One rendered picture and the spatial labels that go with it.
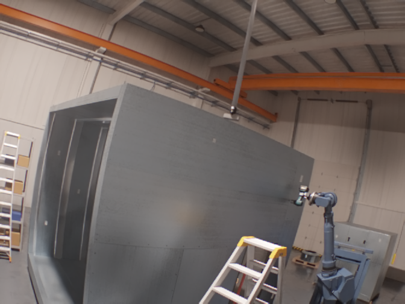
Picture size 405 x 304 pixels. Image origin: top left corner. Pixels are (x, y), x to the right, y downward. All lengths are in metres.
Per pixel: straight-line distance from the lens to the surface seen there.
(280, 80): 11.89
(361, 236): 8.61
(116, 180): 2.03
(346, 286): 3.41
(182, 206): 2.36
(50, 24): 10.45
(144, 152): 2.10
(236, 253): 2.32
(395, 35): 9.26
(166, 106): 2.17
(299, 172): 3.53
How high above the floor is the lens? 2.76
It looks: 2 degrees up
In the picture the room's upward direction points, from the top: 13 degrees clockwise
